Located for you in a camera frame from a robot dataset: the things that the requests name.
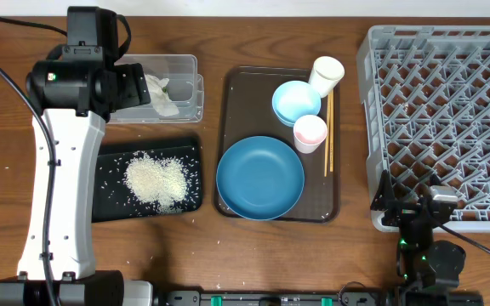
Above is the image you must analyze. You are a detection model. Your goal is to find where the white tissue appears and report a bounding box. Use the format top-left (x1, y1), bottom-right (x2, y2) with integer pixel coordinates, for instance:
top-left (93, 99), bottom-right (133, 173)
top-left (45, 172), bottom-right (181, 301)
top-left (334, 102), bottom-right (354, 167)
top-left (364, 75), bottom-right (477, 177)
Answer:
top-left (145, 74), bottom-right (179, 117)

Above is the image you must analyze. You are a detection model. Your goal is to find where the pink plastic cup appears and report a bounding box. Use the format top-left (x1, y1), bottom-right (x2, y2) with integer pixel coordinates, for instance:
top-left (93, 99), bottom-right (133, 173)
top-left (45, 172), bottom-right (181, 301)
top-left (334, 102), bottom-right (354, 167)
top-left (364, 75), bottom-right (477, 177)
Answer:
top-left (293, 115), bottom-right (328, 154)

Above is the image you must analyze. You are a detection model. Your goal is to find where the dark blue plate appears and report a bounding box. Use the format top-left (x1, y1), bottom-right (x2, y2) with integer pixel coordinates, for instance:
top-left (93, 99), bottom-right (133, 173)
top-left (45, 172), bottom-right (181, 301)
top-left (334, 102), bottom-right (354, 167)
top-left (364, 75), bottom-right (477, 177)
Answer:
top-left (216, 136), bottom-right (305, 221)

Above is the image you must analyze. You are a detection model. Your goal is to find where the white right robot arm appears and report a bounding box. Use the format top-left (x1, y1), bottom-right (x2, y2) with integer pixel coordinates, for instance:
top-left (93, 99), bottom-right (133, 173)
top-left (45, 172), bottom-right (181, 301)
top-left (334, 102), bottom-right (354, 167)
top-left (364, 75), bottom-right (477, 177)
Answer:
top-left (370, 170), bottom-right (466, 306)

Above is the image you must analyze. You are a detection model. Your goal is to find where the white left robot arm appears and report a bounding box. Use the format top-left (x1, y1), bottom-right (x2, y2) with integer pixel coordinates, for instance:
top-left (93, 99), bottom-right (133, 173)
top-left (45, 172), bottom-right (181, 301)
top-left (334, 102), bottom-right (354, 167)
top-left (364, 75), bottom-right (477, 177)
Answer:
top-left (0, 7), bottom-right (153, 305)

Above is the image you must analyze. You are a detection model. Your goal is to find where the grey plastic dishwasher rack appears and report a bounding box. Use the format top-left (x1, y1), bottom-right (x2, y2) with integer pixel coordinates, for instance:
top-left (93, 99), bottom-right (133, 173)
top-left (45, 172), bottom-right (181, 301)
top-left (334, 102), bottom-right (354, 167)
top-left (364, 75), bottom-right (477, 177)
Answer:
top-left (356, 25), bottom-right (490, 233)

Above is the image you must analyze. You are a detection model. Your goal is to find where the clear plastic bin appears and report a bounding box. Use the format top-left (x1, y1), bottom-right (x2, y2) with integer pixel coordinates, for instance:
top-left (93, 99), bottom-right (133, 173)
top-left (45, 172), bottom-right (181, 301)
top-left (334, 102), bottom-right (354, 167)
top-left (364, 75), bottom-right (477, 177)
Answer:
top-left (110, 54), bottom-right (204, 124)

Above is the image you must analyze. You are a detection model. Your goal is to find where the black tray bin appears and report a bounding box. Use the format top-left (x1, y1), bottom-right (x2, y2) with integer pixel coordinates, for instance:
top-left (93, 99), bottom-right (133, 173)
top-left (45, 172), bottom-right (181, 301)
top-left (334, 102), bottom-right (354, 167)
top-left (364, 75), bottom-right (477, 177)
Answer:
top-left (92, 137), bottom-right (203, 223)

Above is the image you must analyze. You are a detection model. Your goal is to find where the pile of white rice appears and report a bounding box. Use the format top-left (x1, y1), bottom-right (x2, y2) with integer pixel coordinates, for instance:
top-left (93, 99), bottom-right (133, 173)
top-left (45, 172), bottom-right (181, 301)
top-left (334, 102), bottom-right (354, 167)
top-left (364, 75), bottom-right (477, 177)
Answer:
top-left (124, 155), bottom-right (189, 213)

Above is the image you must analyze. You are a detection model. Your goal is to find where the wooden chopstick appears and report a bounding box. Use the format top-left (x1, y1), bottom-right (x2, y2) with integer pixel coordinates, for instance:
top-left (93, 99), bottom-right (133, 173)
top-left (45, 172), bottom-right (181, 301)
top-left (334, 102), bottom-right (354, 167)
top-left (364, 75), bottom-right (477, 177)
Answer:
top-left (328, 91), bottom-right (334, 173)
top-left (324, 93), bottom-right (332, 178)

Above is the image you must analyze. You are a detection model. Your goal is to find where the dark brown serving tray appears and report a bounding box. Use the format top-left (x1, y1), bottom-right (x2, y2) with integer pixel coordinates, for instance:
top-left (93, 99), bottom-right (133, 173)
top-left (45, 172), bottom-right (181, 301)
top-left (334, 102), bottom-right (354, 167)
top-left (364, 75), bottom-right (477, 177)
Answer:
top-left (218, 66), bottom-right (340, 224)

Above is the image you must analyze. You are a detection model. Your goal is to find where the cream plastic cup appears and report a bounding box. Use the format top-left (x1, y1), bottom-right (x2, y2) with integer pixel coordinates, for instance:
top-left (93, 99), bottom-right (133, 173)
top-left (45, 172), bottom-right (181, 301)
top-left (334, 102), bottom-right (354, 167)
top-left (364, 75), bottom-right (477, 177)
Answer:
top-left (308, 56), bottom-right (345, 98)

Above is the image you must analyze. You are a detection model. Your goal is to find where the light blue bowl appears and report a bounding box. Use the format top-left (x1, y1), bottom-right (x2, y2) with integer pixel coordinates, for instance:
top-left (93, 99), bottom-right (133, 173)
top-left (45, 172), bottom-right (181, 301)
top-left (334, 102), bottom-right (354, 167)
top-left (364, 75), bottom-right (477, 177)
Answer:
top-left (271, 81), bottom-right (322, 127)

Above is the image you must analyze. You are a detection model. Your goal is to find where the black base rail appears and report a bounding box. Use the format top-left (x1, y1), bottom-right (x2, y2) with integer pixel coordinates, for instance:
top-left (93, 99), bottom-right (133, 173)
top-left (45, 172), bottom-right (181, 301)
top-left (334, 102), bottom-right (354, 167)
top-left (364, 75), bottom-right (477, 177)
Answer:
top-left (155, 288), bottom-right (484, 306)

